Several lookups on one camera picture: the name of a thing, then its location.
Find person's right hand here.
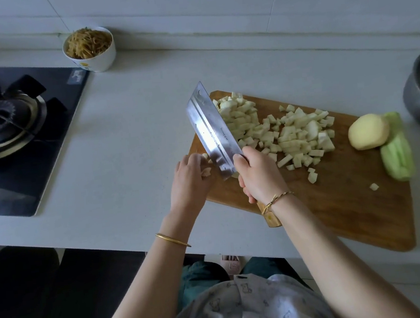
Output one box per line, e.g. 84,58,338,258
231,142,294,211

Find person's left hand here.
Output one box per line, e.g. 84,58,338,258
164,151,218,222

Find pile of garlic cloves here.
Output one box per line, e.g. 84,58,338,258
198,152,216,180

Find pile of white diced vegetable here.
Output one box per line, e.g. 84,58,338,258
257,95,381,203

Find cleaver with wooden handle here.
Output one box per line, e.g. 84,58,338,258
182,74,284,236

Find peeled yellow potato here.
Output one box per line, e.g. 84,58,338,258
346,111,394,153

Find peeled green cucumber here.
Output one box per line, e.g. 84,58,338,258
375,109,418,184

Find person's left forearm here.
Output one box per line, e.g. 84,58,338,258
83,217,200,318

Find person's right forearm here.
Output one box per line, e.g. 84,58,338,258
264,182,420,318

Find person's right foot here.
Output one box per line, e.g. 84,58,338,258
218,253,248,277

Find gold bangle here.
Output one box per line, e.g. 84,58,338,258
155,229,193,251

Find dark green trousers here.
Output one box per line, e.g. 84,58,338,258
172,248,306,309

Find wooden cutting board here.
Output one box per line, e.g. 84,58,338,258
183,72,419,272

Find white patterned garment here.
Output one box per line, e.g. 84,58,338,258
166,265,337,318

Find black gas stove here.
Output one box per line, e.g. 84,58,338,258
0,55,104,221

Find white bowl of noodles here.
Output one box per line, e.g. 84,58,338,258
59,24,120,76

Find braided cord bracelet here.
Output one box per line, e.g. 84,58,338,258
258,189,298,216

